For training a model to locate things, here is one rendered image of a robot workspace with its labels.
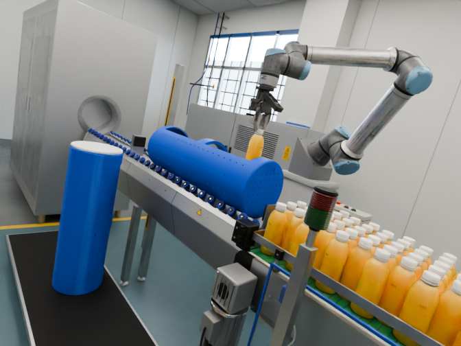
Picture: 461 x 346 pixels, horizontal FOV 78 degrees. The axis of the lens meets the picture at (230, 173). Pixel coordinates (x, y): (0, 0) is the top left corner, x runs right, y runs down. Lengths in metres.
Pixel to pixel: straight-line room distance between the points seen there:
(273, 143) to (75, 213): 2.16
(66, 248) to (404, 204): 3.43
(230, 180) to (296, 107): 3.17
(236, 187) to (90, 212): 0.90
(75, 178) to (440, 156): 3.51
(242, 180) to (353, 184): 3.01
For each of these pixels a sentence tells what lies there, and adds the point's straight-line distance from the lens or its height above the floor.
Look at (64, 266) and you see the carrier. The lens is 2.00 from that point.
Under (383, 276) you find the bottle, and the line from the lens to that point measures 0.98.
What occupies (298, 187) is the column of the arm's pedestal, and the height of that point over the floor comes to 1.03.
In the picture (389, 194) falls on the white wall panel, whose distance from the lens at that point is 3.99.
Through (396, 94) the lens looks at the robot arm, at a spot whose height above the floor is 1.67.
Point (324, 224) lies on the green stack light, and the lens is 0.77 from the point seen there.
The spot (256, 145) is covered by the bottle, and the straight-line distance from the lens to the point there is 1.34.
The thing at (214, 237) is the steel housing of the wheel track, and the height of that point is 0.82.
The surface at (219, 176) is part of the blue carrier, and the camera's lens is 1.34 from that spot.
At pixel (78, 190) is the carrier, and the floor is 0.80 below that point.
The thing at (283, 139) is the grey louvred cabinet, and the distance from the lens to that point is 3.17.
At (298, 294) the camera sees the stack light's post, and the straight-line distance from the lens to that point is 0.85.
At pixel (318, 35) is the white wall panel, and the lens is 4.52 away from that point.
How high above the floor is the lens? 1.38
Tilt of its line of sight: 11 degrees down
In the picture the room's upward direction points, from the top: 14 degrees clockwise
